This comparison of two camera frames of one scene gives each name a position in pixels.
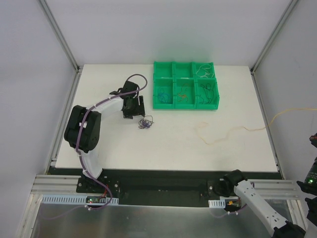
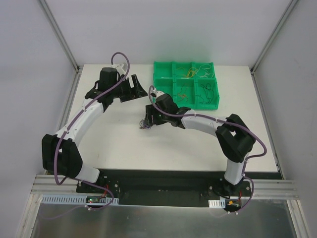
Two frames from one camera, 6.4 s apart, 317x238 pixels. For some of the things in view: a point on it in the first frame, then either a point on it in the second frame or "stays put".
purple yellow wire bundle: [146, 122] stays put
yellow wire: [236, 127] -> [191, 72]
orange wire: [182, 95] stays put
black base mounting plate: [154, 188] stays put
